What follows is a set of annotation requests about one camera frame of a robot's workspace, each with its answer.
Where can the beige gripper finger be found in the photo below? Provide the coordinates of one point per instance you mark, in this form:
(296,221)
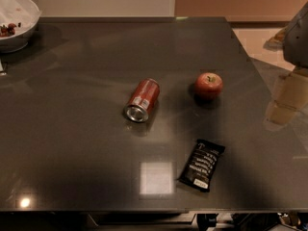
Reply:
(291,89)
(279,114)

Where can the red coke can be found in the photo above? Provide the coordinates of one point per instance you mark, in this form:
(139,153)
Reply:
(142,101)

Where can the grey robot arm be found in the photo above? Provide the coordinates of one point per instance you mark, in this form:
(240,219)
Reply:
(295,46)

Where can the red apple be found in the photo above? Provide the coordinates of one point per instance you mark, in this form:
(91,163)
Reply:
(208,86)

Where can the black snack bar wrapper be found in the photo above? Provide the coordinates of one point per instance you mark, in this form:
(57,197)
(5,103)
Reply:
(201,165)

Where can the red fruit in bowl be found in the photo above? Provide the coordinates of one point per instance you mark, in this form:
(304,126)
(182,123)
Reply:
(8,30)

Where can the white bowl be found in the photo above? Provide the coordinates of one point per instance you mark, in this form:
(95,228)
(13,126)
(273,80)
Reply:
(24,14)

